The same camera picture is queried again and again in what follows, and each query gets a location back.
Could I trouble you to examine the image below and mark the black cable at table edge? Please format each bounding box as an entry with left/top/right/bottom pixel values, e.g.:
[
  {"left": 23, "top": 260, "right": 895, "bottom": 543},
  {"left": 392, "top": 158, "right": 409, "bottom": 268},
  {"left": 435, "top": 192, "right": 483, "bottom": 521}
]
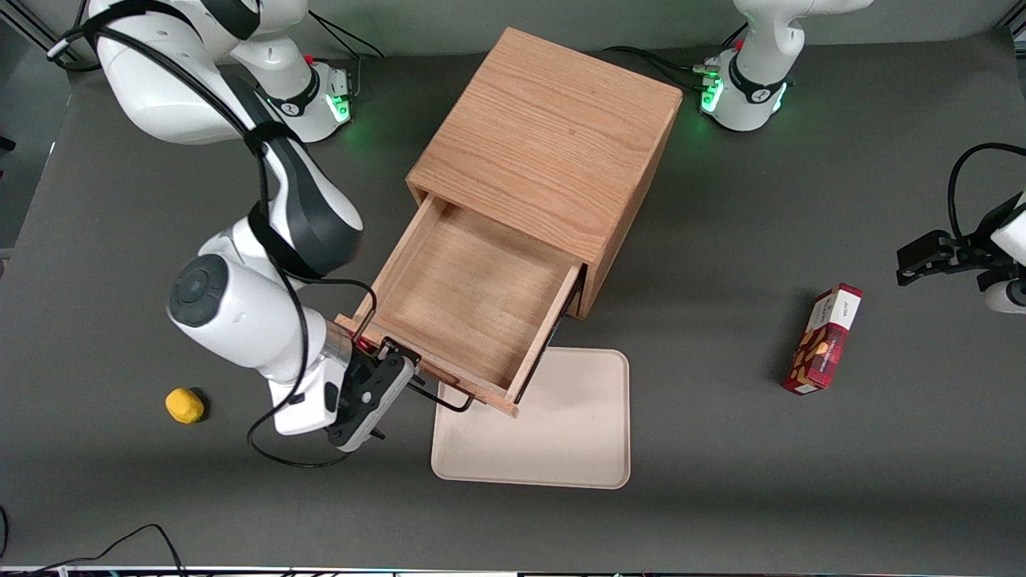
[{"left": 0, "top": 505, "right": 189, "bottom": 577}]

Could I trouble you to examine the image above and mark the wooden drawer cabinet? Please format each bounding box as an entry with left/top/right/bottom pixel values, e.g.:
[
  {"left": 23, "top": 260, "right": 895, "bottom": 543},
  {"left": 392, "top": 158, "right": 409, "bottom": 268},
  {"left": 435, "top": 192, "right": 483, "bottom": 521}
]
[{"left": 406, "top": 26, "right": 684, "bottom": 321}]

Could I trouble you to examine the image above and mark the aluminium frame profile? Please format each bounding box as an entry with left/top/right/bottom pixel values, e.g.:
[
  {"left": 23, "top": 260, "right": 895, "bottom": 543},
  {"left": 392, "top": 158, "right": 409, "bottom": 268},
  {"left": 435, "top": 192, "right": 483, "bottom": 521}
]
[{"left": 0, "top": 0, "right": 85, "bottom": 73}]

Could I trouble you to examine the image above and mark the red tartan shortbread box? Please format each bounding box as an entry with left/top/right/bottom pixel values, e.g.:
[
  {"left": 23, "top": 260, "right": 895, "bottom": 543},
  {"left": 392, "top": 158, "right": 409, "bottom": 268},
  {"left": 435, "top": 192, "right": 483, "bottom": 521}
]
[{"left": 782, "top": 282, "right": 864, "bottom": 395}]

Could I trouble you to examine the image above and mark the cream rectangular tray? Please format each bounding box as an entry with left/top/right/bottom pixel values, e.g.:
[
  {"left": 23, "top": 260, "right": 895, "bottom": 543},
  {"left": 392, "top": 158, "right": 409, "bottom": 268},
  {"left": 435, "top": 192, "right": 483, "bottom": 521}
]
[{"left": 431, "top": 347, "right": 632, "bottom": 490}]

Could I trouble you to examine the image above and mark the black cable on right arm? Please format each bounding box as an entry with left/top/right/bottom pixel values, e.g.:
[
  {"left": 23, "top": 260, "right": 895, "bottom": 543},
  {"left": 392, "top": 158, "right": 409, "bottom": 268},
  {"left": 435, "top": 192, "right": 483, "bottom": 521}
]
[{"left": 46, "top": 8, "right": 378, "bottom": 470}]

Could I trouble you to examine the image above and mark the small yellow object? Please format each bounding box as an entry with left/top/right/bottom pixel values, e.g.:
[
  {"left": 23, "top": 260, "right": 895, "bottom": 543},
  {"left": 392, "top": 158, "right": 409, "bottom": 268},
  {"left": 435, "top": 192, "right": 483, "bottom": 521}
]
[{"left": 165, "top": 387, "right": 207, "bottom": 424}]

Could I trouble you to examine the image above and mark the wooden drawer with black handle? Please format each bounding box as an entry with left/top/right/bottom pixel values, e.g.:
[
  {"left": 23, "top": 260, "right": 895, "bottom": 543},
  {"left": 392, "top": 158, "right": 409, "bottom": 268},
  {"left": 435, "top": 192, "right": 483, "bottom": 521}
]
[{"left": 335, "top": 192, "right": 590, "bottom": 419}]

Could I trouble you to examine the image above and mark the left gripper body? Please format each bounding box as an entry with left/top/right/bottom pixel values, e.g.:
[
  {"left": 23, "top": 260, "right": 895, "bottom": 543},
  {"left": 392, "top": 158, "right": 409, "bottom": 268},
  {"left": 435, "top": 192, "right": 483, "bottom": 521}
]
[{"left": 954, "top": 191, "right": 1026, "bottom": 277}]

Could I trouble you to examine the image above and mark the black cable at base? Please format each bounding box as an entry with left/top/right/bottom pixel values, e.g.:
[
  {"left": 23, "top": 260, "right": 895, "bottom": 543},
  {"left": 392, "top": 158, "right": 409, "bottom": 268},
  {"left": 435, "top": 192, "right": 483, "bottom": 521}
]
[
  {"left": 307, "top": 10, "right": 387, "bottom": 61},
  {"left": 601, "top": 24, "right": 750, "bottom": 85}
]

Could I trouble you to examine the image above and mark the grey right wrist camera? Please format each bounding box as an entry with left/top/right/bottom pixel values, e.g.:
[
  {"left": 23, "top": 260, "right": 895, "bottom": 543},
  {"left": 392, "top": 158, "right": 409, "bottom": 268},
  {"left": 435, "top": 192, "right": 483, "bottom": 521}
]
[{"left": 327, "top": 355, "right": 415, "bottom": 452}]

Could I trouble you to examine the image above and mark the black cable at left base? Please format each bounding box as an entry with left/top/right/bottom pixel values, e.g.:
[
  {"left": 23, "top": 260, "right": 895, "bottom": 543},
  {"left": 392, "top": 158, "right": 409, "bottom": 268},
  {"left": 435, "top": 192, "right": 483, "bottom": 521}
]
[{"left": 601, "top": 24, "right": 750, "bottom": 85}]

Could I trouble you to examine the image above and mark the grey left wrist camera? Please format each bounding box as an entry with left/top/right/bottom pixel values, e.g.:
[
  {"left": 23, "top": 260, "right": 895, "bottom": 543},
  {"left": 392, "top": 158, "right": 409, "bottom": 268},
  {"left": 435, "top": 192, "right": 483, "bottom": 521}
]
[{"left": 978, "top": 268, "right": 1026, "bottom": 314}]

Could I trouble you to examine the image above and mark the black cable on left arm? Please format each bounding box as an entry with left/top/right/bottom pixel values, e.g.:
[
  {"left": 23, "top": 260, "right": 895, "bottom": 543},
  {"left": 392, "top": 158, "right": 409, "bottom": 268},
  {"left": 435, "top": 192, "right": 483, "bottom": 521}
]
[{"left": 947, "top": 143, "right": 1026, "bottom": 241}]

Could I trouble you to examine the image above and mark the black cable at right base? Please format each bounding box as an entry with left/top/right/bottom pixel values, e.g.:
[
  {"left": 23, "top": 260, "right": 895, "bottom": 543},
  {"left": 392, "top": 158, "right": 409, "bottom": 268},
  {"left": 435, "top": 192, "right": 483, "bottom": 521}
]
[{"left": 307, "top": 10, "right": 387, "bottom": 61}]

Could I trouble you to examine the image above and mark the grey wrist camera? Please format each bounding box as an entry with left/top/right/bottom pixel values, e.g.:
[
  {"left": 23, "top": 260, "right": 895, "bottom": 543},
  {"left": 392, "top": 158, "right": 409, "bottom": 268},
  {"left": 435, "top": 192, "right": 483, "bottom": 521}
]
[
  {"left": 327, "top": 355, "right": 415, "bottom": 452},
  {"left": 978, "top": 268, "right": 1026, "bottom": 314}
]

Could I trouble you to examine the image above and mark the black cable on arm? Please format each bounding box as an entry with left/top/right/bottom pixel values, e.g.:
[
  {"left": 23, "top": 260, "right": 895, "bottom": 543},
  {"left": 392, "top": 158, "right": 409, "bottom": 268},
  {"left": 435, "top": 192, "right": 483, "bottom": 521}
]
[
  {"left": 46, "top": 8, "right": 378, "bottom": 470},
  {"left": 947, "top": 143, "right": 1026, "bottom": 241}
]

